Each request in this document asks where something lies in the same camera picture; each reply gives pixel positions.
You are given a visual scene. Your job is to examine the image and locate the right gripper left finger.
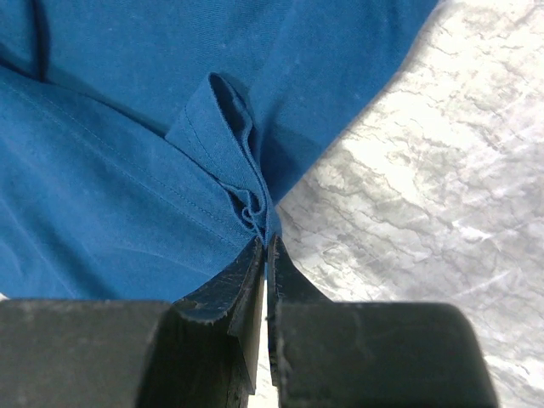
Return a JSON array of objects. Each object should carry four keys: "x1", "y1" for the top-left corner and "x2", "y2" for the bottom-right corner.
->
[{"x1": 1, "y1": 240, "x2": 264, "y2": 407}]

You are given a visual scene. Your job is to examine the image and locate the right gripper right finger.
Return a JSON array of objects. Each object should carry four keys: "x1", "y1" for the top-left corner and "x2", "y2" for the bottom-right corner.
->
[{"x1": 267, "y1": 237, "x2": 497, "y2": 407}]

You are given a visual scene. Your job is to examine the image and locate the blue printed t-shirt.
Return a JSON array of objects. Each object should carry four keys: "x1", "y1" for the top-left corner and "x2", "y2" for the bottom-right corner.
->
[{"x1": 1, "y1": 1, "x2": 436, "y2": 301}]

